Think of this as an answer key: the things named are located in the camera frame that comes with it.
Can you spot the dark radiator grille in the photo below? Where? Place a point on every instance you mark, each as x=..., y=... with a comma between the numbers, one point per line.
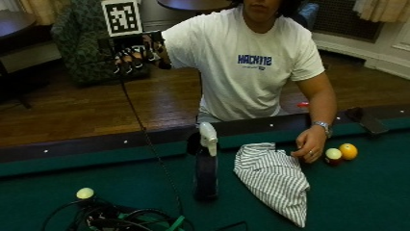
x=344, y=19

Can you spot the blue chair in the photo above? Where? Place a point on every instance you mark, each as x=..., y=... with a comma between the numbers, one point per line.
x=308, y=14

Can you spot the green patterned armchair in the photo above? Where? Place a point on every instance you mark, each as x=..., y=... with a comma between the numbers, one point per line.
x=82, y=41

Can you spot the dark wooden pool table rail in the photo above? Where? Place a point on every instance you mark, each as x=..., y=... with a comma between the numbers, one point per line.
x=107, y=144

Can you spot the green clamp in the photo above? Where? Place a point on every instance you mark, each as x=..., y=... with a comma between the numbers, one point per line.
x=175, y=224

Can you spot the dark spray bottle white trigger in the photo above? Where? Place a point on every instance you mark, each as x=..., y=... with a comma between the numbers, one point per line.
x=207, y=173

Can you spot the dark wooden side table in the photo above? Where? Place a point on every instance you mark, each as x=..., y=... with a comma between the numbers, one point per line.
x=15, y=29

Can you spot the pale yellow cue ball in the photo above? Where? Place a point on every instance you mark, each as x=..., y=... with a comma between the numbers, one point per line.
x=86, y=193

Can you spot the maroon striped billiard ball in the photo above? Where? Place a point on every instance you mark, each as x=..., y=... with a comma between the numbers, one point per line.
x=333, y=156

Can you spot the dark round table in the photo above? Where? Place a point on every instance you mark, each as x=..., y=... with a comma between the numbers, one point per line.
x=195, y=4

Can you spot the small red object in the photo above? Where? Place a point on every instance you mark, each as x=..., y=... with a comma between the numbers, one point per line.
x=303, y=104

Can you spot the silver wristwatch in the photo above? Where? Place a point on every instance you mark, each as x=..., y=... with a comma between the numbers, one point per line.
x=324, y=125

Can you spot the orange billiard ball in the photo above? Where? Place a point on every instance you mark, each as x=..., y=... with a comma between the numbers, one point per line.
x=348, y=151

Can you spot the beige curtain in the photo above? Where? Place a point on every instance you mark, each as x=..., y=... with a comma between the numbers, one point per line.
x=43, y=9
x=382, y=9

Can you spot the person in white t-shirt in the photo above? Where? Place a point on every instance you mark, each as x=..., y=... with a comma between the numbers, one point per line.
x=239, y=80

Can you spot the black pool table pocket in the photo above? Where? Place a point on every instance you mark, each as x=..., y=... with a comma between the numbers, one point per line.
x=369, y=122
x=193, y=144

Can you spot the white cube with black markers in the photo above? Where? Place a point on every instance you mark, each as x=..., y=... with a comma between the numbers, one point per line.
x=122, y=17

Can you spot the striped white cloth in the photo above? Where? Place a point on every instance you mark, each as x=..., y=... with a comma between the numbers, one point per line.
x=273, y=179

